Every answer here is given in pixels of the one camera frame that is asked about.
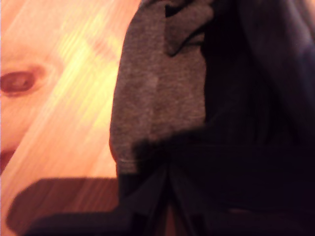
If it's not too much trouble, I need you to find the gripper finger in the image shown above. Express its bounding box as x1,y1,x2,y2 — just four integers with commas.
27,169,170,236
171,172,315,236

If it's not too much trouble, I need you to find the dark grey underwear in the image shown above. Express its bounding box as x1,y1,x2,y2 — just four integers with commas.
109,0,315,214

